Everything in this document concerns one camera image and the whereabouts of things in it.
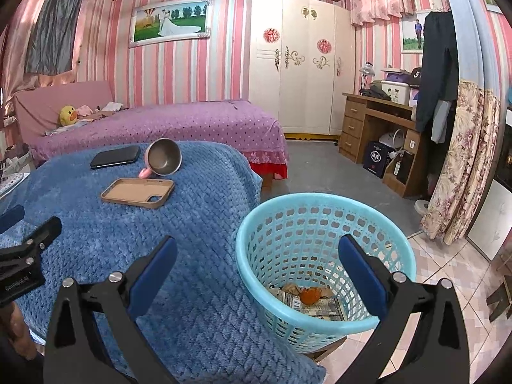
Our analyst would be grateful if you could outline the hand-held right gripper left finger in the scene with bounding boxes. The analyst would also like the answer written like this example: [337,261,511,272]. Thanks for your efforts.
[43,236,179,384]

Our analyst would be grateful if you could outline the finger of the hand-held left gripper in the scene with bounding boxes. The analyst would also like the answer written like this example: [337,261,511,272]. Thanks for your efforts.
[0,204,25,233]
[0,216,62,267]

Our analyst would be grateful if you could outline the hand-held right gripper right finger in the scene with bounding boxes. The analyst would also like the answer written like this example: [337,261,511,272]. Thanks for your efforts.
[338,234,470,384]

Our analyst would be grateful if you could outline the orange fruit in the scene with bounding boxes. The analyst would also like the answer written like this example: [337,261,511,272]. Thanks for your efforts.
[298,287,322,307]

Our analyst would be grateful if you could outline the turquoise plastic basket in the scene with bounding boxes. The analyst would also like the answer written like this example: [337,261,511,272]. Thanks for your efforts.
[235,193,417,355]

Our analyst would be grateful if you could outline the person's left forearm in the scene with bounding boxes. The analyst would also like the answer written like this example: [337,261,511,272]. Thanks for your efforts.
[0,300,35,353]

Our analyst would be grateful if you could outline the printed cloth side table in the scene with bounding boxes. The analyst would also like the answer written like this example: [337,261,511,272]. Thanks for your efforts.
[0,172,30,198]

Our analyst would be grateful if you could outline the blue woven blanket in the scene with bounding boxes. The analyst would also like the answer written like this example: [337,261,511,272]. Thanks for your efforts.
[0,141,326,384]

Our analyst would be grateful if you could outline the wooden stool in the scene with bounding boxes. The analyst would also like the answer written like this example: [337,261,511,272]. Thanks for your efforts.
[304,336,348,364]

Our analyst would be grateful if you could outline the tan phone case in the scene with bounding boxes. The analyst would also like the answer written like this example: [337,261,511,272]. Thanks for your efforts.
[100,177,176,210]

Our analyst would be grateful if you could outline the black phone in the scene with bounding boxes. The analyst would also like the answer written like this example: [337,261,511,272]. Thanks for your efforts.
[90,145,141,170]

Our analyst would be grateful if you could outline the pink covered headboard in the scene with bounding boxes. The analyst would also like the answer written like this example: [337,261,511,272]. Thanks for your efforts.
[14,80,115,145]

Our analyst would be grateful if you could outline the pink mug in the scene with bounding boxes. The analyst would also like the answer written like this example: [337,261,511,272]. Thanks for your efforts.
[139,138,182,179]

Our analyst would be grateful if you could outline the dark shopping bag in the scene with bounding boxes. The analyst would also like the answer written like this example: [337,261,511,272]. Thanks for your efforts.
[363,141,395,179]

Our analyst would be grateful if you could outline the clothes pile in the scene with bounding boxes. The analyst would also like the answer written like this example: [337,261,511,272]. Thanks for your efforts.
[78,102,129,118]

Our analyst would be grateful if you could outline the white board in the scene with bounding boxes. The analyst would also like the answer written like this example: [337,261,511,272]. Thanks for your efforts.
[466,178,512,260]

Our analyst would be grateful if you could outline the white fan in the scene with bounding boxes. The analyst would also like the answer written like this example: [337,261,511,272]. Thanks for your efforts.
[378,128,406,153]

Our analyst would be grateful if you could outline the floral long curtain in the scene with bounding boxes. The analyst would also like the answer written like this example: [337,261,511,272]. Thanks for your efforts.
[420,80,502,244]

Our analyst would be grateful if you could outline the purple dotted bed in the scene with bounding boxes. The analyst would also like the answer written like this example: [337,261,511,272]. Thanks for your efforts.
[30,100,289,179]

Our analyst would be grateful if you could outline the wooden desk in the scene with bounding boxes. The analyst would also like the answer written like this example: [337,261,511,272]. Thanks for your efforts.
[339,92,433,198]

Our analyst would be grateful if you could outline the pink satin curtain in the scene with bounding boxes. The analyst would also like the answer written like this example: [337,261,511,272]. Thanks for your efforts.
[0,0,86,108]

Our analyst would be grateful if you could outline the white storage box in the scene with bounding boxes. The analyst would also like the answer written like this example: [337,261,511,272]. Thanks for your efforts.
[380,80,412,105]

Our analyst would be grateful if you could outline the white wardrobe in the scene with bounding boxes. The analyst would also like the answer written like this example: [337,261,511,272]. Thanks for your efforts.
[249,0,356,137]

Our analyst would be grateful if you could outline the grey window cloth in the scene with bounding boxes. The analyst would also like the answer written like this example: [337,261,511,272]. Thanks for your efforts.
[25,0,86,76]

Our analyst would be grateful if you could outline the desk lamp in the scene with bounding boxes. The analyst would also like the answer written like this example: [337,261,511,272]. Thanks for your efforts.
[359,62,374,92]

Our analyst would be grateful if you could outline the dark hanging clothing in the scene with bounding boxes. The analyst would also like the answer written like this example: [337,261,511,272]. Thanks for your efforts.
[415,10,459,145]

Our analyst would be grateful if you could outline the framed wall picture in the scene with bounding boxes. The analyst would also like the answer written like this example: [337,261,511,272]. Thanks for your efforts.
[128,0,212,49]

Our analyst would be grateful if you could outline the small wall photo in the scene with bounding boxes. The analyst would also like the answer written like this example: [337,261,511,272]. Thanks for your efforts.
[401,11,425,54]

